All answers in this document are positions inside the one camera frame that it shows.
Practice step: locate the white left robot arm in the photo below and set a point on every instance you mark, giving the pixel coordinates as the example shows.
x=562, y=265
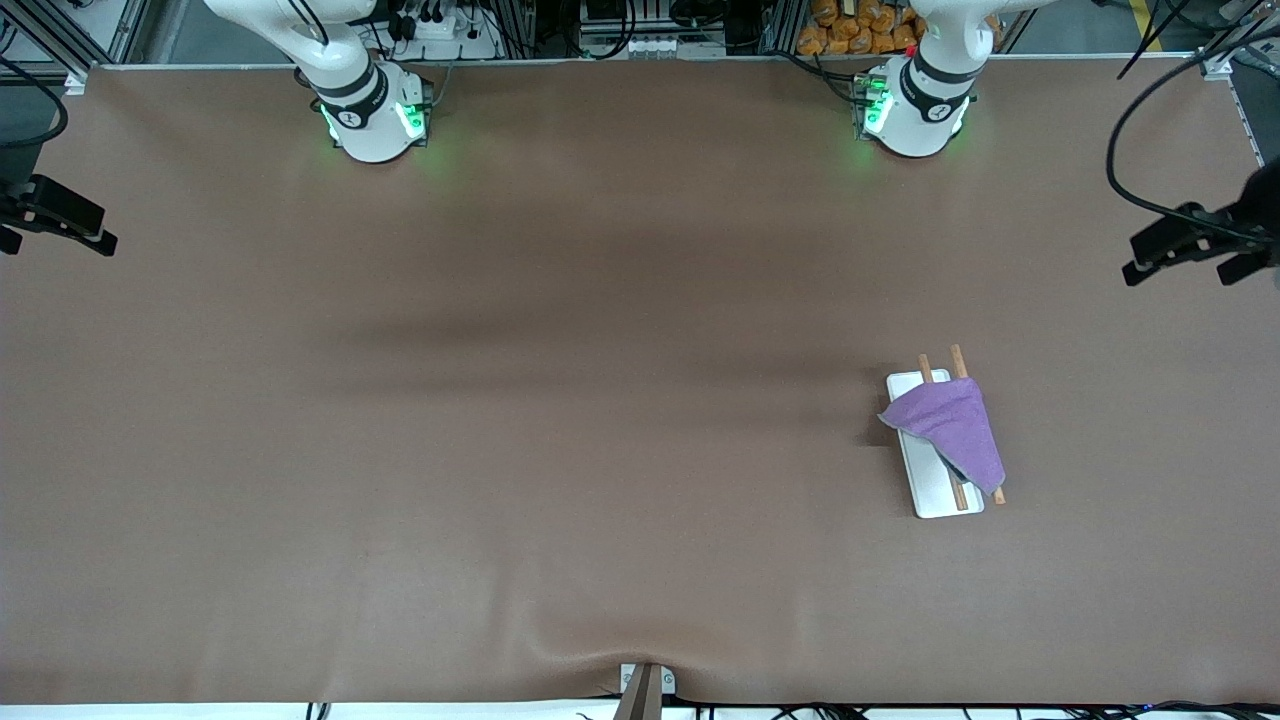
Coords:
x=920, y=110

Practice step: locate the white power strip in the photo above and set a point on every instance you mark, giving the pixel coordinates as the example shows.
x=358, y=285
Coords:
x=440, y=30

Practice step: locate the white rack with wooden bars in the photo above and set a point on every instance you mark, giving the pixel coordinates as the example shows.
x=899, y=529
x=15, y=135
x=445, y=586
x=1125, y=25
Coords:
x=925, y=490

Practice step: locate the aluminium frame post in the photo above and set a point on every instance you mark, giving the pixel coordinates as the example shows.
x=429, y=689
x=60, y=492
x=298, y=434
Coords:
x=70, y=35
x=1235, y=45

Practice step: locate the purple cloth towel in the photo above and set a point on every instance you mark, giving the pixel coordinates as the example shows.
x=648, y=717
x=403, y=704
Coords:
x=955, y=425

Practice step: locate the grey metal bracket with pole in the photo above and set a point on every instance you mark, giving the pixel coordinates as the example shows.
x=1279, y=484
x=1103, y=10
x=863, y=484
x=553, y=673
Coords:
x=647, y=690

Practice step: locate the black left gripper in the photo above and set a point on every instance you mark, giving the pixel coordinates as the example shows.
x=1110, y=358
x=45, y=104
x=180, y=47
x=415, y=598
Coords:
x=1262, y=212

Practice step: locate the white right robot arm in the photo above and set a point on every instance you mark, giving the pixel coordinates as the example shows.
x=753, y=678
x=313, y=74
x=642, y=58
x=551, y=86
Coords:
x=365, y=110

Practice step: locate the pile of orange packets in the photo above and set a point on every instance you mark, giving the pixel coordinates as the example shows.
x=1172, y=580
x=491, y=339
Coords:
x=850, y=25

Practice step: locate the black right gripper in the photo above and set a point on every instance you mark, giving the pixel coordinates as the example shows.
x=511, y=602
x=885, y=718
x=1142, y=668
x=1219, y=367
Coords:
x=12, y=203

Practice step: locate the brown table cover mat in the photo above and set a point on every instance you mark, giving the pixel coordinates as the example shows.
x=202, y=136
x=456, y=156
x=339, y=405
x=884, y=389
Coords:
x=600, y=450

